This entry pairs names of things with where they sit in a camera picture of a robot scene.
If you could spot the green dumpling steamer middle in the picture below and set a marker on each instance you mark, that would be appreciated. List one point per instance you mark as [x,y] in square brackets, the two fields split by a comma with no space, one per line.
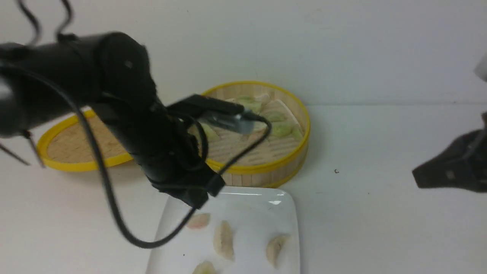
[274,116]

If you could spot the white square plate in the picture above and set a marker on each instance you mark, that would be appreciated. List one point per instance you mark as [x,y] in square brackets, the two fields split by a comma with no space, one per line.
[256,215]

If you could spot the green dumpling steamer top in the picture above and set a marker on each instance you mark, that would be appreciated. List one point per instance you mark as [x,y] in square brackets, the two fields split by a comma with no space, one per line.
[250,103]

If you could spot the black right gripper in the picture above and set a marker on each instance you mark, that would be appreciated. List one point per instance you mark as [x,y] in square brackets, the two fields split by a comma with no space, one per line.
[462,165]

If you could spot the yellow-rimmed bamboo steamer basket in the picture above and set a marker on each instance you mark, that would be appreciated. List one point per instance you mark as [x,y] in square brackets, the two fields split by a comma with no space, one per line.
[277,159]

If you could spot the pale green dumpling plate bottom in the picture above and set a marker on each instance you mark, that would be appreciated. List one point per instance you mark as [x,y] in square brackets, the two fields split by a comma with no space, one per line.
[206,267]

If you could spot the yellow-rimmed bamboo steamer lid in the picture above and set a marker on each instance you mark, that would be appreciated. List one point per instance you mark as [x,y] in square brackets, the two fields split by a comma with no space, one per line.
[65,146]

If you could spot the white dumpling plate centre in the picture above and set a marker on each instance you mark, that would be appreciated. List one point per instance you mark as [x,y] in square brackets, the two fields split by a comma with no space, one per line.
[223,241]

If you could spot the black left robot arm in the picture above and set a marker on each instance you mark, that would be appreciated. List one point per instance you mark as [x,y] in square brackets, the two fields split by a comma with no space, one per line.
[111,74]

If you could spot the white dumpling plate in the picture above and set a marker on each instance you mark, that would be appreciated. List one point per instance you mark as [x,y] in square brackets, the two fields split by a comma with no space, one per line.
[223,241]
[274,247]

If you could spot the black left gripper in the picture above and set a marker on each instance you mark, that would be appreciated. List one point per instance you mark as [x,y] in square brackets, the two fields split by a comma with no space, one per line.
[169,158]

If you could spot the white dumpling plate right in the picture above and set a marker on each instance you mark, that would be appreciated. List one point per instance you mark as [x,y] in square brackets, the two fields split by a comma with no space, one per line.
[274,247]

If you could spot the pink dumpling on plate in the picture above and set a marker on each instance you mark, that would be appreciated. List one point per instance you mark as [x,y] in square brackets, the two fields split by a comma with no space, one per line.
[199,221]

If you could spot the green dumpling steamer right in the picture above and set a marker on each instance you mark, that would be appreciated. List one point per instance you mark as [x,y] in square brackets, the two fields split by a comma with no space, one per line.
[282,129]

